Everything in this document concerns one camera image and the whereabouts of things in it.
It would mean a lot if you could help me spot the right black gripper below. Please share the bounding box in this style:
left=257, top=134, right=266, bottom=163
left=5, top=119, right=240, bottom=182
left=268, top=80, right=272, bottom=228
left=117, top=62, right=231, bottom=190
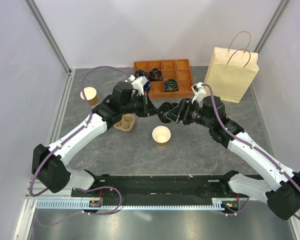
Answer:
left=163, top=97, right=214, bottom=129

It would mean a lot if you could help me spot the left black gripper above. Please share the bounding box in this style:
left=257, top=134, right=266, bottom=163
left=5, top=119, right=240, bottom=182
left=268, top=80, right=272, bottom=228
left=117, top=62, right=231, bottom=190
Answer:
left=121, top=91, right=160, bottom=118

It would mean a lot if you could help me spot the brown paper cup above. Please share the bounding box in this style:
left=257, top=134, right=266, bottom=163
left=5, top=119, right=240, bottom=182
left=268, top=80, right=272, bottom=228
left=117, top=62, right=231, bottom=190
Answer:
left=152, top=125, right=171, bottom=147
left=80, top=86, right=99, bottom=108

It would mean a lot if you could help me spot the cardboard cup carrier tray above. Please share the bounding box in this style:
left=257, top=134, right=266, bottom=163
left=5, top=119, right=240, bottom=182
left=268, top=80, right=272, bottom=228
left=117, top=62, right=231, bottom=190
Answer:
left=113, top=114, right=136, bottom=132

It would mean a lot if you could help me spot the kraft paper bag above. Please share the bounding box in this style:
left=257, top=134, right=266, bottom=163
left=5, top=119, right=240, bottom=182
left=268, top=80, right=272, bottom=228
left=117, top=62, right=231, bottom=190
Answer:
left=204, top=42, right=260, bottom=103

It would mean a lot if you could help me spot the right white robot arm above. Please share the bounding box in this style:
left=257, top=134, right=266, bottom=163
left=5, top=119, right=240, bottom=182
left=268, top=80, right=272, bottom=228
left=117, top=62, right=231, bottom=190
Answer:
left=159, top=96, right=300, bottom=220

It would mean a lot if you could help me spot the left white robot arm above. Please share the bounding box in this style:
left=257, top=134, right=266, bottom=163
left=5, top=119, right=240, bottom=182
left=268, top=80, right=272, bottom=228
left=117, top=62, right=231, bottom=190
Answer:
left=31, top=81, right=161, bottom=197

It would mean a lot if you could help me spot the blue yellow item in tray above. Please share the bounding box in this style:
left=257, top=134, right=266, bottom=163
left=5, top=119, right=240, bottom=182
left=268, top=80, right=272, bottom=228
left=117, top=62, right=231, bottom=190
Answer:
left=163, top=78, right=179, bottom=92

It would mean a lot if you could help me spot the orange compartment tray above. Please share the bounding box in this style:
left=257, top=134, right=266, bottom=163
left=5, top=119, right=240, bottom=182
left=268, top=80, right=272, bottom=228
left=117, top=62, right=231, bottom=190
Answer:
left=134, top=59, right=194, bottom=100

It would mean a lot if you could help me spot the dark item in tray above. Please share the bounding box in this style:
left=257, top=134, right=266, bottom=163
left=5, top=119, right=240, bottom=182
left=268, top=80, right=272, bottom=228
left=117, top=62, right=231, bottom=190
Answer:
left=134, top=69, right=148, bottom=78

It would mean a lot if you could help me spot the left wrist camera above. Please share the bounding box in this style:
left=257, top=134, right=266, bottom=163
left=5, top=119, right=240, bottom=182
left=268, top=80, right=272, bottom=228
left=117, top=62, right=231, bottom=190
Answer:
left=128, top=75, right=151, bottom=96

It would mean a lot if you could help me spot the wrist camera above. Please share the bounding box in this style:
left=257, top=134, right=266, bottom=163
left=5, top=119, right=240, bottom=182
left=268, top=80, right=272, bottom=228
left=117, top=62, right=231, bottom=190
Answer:
left=191, top=82, right=207, bottom=104
left=128, top=75, right=151, bottom=96

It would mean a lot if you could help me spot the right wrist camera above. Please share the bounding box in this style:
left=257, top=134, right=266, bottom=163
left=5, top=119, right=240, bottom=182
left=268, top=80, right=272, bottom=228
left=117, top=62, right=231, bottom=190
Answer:
left=191, top=82, right=207, bottom=104

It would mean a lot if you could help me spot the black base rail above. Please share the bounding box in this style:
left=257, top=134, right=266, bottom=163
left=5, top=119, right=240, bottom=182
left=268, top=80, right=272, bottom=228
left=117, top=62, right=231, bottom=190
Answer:
left=71, top=174, right=245, bottom=199

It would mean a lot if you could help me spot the grey cable duct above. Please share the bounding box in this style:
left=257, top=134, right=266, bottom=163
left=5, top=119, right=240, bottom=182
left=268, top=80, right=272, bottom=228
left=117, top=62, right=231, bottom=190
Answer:
left=36, top=199, right=226, bottom=211

